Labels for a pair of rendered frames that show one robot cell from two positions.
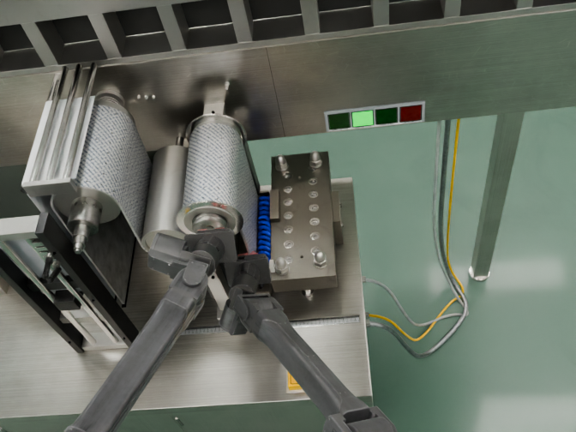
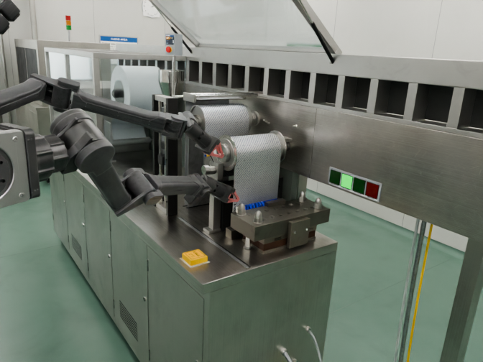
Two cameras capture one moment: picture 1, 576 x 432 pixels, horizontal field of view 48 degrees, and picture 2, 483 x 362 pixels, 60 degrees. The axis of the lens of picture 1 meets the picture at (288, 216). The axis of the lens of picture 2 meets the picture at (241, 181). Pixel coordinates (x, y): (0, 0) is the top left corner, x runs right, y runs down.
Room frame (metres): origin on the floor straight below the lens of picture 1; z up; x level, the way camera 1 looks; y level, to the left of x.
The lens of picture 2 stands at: (-0.29, -1.01, 1.65)
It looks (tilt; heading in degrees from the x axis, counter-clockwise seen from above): 17 degrees down; 43
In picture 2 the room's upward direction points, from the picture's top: 3 degrees clockwise
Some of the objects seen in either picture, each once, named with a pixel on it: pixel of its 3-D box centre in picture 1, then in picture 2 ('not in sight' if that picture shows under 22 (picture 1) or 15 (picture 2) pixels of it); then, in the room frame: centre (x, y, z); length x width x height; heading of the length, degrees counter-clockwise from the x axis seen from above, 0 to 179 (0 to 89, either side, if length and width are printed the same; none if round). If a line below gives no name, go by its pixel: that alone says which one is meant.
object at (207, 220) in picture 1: (209, 225); (223, 153); (0.85, 0.17, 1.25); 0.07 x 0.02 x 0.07; 80
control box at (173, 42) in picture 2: not in sight; (172, 44); (0.99, 0.70, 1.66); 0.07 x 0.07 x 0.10; 7
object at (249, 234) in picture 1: (249, 213); (256, 187); (0.97, 0.09, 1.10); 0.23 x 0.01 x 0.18; 170
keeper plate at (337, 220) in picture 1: (338, 218); (298, 233); (0.99, -0.13, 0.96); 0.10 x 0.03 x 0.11; 170
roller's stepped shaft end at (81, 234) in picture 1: (80, 240); not in sight; (0.83, 0.43, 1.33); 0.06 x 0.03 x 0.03; 170
